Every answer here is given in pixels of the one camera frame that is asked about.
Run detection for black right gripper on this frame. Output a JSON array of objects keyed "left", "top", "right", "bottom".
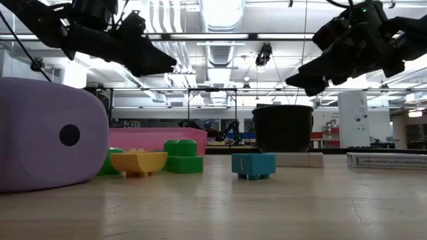
[{"left": 286, "top": 15, "right": 406, "bottom": 97}]

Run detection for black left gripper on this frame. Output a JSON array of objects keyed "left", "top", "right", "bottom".
[{"left": 63, "top": 10, "right": 177, "bottom": 77}]

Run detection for yellow toy block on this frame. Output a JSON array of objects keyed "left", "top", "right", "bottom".
[{"left": 109, "top": 149, "right": 169, "bottom": 178}]

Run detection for long green toy block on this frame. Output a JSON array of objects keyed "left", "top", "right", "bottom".
[{"left": 162, "top": 139, "right": 204, "bottom": 175}]

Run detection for teal toy block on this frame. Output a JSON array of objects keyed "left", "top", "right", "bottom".
[{"left": 231, "top": 153, "right": 277, "bottom": 181}]

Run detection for blue playing card deck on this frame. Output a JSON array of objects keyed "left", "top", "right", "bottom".
[{"left": 346, "top": 152, "right": 427, "bottom": 171}]

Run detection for small green toy block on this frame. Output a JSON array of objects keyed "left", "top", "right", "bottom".
[{"left": 96, "top": 147, "right": 125, "bottom": 177}]

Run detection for purple foam die black dots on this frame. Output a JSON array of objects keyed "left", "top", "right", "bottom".
[{"left": 0, "top": 77, "right": 110, "bottom": 194}]

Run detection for white pillar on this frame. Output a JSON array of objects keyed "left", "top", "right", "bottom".
[{"left": 337, "top": 91, "right": 371, "bottom": 149}]

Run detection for black ceiling spotlight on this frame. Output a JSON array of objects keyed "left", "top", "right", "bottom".
[
  {"left": 29, "top": 57, "right": 45, "bottom": 73},
  {"left": 254, "top": 42, "right": 273, "bottom": 67}
]

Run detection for black bucket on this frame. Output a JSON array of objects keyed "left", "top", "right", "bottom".
[{"left": 252, "top": 105, "right": 314, "bottom": 153}]

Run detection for red shelf unit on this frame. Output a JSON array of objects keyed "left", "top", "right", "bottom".
[{"left": 310, "top": 126, "right": 342, "bottom": 149}]

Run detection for black ceiling light track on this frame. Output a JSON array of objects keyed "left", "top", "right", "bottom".
[{"left": 0, "top": 32, "right": 316, "bottom": 42}]

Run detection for pink plastic bin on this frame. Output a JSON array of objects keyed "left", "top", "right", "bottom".
[{"left": 109, "top": 127, "right": 208, "bottom": 157}]

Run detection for person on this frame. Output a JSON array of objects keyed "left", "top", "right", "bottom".
[{"left": 203, "top": 119, "right": 225, "bottom": 143}]

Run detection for hanging black cable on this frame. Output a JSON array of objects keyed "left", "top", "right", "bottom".
[{"left": 294, "top": 0, "right": 308, "bottom": 105}]

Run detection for black metal frame stand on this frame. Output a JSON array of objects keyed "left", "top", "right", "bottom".
[{"left": 186, "top": 87, "right": 238, "bottom": 131}]

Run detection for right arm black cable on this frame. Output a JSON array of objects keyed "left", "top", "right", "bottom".
[{"left": 325, "top": 0, "right": 355, "bottom": 10}]

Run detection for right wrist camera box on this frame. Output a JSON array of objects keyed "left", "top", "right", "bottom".
[{"left": 348, "top": 0, "right": 390, "bottom": 31}]

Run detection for black aluminium table frame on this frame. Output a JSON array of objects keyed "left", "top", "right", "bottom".
[{"left": 205, "top": 147, "right": 427, "bottom": 155}]

